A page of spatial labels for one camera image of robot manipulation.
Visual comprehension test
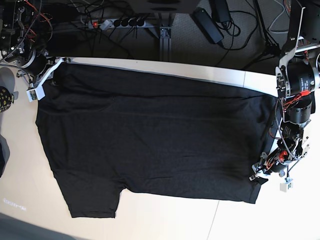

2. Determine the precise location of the aluminium table frame post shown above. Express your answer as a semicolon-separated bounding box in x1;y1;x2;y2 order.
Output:
146;12;176;62

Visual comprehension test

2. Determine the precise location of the grey cable on floor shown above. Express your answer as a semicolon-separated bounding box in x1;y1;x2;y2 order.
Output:
268;0;293;35

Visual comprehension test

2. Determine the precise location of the dark object at left edge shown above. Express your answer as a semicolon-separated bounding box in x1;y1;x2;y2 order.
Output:
0;136;10;177

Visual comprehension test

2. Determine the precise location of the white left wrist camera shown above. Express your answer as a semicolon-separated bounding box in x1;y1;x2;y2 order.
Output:
279;177;293;193

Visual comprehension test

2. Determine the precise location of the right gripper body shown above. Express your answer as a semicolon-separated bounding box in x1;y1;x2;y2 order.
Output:
16;53;71;88

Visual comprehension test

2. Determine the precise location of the black T-shirt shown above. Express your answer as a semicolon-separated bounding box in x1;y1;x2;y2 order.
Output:
36;64;276;218

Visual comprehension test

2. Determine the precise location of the black power adapter brick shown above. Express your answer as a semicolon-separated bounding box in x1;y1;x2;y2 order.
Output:
191;7;224;44

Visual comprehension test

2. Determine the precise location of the grey power strip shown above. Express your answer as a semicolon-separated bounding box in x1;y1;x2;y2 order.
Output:
83;17;147;31

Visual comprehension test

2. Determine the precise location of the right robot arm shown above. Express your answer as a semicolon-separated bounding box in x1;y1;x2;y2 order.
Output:
0;0;69;89

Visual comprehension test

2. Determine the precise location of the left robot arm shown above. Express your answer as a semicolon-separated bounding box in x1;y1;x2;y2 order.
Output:
249;0;320;191

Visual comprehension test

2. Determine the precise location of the black yellow spotted object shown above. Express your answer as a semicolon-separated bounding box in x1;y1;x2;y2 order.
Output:
0;86;19;114

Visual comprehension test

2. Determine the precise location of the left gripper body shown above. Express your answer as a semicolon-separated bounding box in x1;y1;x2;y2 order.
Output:
249;147;310;182

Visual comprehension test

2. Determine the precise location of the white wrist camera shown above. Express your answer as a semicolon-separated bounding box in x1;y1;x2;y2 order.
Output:
26;85;45;103
279;177;293;193

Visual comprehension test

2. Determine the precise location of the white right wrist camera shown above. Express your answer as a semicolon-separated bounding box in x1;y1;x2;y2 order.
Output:
26;85;45;103

